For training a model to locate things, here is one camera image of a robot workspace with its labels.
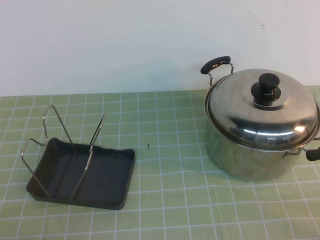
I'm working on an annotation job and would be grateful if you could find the black rectangular drip tray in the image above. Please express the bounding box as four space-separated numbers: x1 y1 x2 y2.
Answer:
26 136 137 210

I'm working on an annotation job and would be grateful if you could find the steel pot lid black knob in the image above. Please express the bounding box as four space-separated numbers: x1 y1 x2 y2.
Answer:
206 68 319 151

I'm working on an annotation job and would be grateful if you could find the metal wire lid rack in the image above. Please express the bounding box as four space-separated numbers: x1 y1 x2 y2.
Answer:
21 104 107 201

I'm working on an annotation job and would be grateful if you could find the stainless steel cooking pot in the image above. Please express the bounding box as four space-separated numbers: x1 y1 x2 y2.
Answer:
199 55 320 181

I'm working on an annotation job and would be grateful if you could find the green checkered tablecloth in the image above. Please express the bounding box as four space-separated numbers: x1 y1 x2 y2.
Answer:
0 86 320 240

